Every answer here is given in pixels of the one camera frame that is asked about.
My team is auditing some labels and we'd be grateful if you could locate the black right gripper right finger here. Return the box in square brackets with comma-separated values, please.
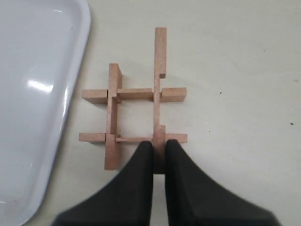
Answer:
[165, 140, 280, 226]

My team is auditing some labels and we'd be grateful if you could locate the wooden notched plank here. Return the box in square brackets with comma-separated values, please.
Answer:
[79, 133, 188, 143]
[153, 27, 167, 174]
[104, 63, 122, 170]
[82, 88, 187, 104]

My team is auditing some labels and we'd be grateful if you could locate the white plastic tray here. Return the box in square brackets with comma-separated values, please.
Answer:
[0, 0, 91, 226]

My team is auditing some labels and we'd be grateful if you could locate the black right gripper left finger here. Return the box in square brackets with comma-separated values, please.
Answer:
[53, 141, 154, 226]

